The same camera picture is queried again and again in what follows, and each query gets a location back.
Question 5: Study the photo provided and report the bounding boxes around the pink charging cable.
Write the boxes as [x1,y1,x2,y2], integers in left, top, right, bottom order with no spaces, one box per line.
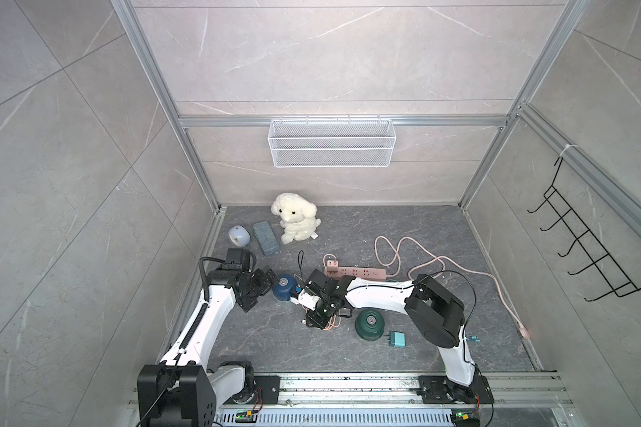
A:
[322,253,354,332]

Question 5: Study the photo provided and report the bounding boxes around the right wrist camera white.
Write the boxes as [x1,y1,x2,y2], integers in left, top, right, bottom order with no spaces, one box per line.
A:
[290,290,322,311]

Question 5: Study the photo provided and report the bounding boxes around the teal usb wall charger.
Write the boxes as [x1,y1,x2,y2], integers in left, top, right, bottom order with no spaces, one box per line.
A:
[389,331,406,348]

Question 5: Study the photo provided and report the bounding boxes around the blue cordless meat grinder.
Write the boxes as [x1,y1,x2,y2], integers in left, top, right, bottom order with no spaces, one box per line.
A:
[272,274,297,302]

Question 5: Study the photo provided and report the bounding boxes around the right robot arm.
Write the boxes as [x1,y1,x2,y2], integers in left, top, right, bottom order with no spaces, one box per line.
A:
[290,270,494,405]

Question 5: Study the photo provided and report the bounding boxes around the white wire mesh basket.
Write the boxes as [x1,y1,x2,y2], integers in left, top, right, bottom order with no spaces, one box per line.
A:
[267,118,396,168]

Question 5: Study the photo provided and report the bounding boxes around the pink power strip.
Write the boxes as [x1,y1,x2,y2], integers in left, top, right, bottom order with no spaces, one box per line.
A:
[324,264,387,282]

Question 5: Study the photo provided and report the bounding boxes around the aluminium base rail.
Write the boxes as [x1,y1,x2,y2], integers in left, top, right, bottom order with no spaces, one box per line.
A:
[126,371,573,427]

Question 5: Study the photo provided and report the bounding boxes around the pink power strip cord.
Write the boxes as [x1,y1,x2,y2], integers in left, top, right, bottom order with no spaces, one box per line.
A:
[373,236,530,338]

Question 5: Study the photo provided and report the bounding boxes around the light blue round gadget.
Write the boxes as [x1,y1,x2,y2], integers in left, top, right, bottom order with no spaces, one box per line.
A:
[228,225,251,248]

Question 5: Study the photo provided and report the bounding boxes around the grey-blue rectangular case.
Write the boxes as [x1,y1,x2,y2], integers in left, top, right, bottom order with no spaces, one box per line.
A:
[253,221,281,256]

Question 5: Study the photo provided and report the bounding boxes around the white plush dog toy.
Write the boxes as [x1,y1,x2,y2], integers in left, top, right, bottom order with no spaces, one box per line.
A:
[271,193,322,245]

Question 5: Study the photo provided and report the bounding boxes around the black wire hook rack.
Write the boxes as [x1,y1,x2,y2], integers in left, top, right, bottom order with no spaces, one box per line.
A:
[527,157,641,302]

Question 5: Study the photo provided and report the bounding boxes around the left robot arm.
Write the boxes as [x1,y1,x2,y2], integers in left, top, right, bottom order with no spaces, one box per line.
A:
[137,248,277,426]

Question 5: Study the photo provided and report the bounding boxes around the green cordless meat grinder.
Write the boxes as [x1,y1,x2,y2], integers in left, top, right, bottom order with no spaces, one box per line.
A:
[354,309,386,342]

